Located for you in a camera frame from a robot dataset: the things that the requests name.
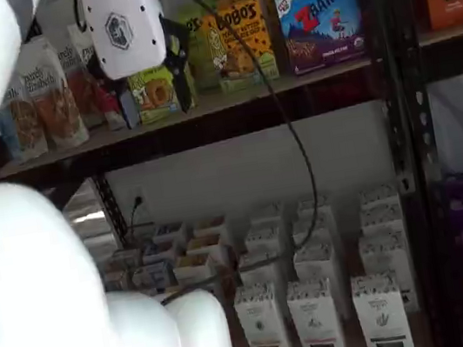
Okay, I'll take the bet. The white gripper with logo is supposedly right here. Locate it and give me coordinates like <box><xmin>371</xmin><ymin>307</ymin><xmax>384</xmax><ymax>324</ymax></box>
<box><xmin>75</xmin><ymin>0</ymin><xmax>205</xmax><ymax>135</ymax></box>

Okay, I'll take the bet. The green Bobo's apple pie box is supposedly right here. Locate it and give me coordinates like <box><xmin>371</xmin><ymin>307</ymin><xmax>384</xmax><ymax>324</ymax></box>
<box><xmin>125</xmin><ymin>60</ymin><xmax>189</xmax><ymax>127</ymax></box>
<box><xmin>174</xmin><ymin>0</ymin><xmax>241</xmax><ymax>96</ymax></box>

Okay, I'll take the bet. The wooden metal shelf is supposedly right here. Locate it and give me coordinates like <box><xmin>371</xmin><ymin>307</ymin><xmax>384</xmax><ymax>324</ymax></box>
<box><xmin>0</xmin><ymin>0</ymin><xmax>463</xmax><ymax>347</ymax></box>

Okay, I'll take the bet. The wooden shelf board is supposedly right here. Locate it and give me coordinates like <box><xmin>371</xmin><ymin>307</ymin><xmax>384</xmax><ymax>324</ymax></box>
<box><xmin>0</xmin><ymin>55</ymin><xmax>382</xmax><ymax>178</ymax></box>
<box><xmin>418</xmin><ymin>23</ymin><xmax>463</xmax><ymax>49</ymax></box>
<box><xmin>217</xmin><ymin>233</ymin><xmax>426</xmax><ymax>347</ymax></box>

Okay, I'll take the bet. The blue flax plus oatmeal box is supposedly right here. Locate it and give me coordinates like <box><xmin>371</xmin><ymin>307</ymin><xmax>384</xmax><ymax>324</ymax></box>
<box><xmin>140</xmin><ymin>237</ymin><xmax>181</xmax><ymax>267</ymax></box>
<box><xmin>129</xmin><ymin>259</ymin><xmax>179</xmax><ymax>295</ymax></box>
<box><xmin>150</xmin><ymin>219</ymin><xmax>189</xmax><ymax>247</ymax></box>

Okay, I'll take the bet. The white yellow purely elizabeth box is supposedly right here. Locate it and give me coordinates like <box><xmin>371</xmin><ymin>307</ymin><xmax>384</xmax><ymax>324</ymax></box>
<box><xmin>169</xmin><ymin>250</ymin><xmax>218</xmax><ymax>289</ymax></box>
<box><xmin>183</xmin><ymin>230</ymin><xmax>231</xmax><ymax>263</ymax></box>

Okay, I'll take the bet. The white box yellow strip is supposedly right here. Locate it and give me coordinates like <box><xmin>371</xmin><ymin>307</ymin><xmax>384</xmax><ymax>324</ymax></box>
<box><xmin>234</xmin><ymin>248</ymin><xmax>286</xmax><ymax>296</ymax></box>
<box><xmin>230</xmin><ymin>278</ymin><xmax>293</xmax><ymax>347</ymax></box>
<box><xmin>242</xmin><ymin>221</ymin><xmax>291</xmax><ymax>264</ymax></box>

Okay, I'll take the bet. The blue ZBar box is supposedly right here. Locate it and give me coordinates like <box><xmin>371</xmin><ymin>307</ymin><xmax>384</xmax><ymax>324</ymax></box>
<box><xmin>272</xmin><ymin>0</ymin><xmax>370</xmax><ymax>78</ymax></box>

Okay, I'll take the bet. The white box pink strip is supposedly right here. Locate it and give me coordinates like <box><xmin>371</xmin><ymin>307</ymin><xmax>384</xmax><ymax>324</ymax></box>
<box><xmin>290</xmin><ymin>239</ymin><xmax>353</xmax><ymax>326</ymax></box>
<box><xmin>294</xmin><ymin>193</ymin><xmax>335</xmax><ymax>224</ymax></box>
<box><xmin>289</xmin><ymin>212</ymin><xmax>340</xmax><ymax>255</ymax></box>
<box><xmin>282</xmin><ymin>274</ymin><xmax>346</xmax><ymax>347</ymax></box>

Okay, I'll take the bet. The white box green strip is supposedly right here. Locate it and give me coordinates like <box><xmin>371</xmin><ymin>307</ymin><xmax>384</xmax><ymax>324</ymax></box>
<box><xmin>356</xmin><ymin>228</ymin><xmax>419</xmax><ymax>321</ymax></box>
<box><xmin>357</xmin><ymin>203</ymin><xmax>406</xmax><ymax>242</ymax></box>
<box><xmin>347</xmin><ymin>268</ymin><xmax>417</xmax><ymax>347</ymax></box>

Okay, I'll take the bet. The red purely elizabeth granola bag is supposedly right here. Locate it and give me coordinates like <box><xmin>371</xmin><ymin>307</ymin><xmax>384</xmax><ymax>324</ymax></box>
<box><xmin>53</xmin><ymin>21</ymin><xmax>119</xmax><ymax>134</ymax></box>

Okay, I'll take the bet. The orange purely elizabeth granola bag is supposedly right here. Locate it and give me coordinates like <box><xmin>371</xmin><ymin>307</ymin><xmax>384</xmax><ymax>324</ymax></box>
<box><xmin>11</xmin><ymin>30</ymin><xmax>92</xmax><ymax>156</ymax></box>

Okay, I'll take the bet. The blue purely elizabeth granola bag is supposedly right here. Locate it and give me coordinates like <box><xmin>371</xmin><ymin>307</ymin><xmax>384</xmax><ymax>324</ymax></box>
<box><xmin>0</xmin><ymin>80</ymin><xmax>52</xmax><ymax>168</ymax></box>

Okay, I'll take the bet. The white wall power outlet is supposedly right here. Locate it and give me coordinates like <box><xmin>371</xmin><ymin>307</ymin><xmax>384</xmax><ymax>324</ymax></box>
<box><xmin>129</xmin><ymin>183</ymin><xmax>151</xmax><ymax>215</ymax></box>

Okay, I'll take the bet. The black plug with cord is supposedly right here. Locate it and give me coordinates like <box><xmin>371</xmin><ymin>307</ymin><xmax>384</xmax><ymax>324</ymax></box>
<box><xmin>122</xmin><ymin>195</ymin><xmax>151</xmax><ymax>244</ymax></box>

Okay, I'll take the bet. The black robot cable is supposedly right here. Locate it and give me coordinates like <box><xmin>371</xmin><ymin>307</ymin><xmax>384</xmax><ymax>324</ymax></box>
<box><xmin>111</xmin><ymin>0</ymin><xmax>334</xmax><ymax>308</ymax></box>

